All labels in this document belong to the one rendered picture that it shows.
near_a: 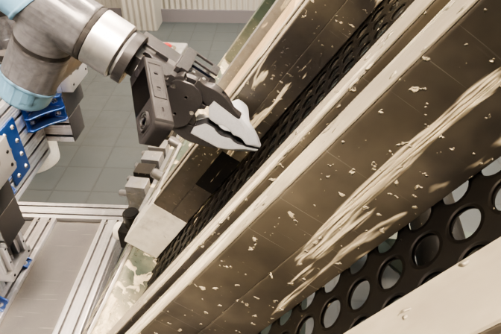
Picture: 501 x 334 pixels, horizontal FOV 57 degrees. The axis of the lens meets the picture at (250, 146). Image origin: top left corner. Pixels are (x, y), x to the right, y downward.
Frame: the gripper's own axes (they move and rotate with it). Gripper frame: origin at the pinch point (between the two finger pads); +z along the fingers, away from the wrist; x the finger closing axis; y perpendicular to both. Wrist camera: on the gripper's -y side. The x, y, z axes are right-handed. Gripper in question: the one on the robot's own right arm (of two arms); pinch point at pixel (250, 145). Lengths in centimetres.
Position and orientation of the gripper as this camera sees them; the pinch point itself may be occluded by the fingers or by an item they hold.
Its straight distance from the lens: 61.8
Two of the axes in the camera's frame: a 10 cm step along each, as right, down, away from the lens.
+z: 8.2, 5.3, 2.2
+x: -5.5, 6.3, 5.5
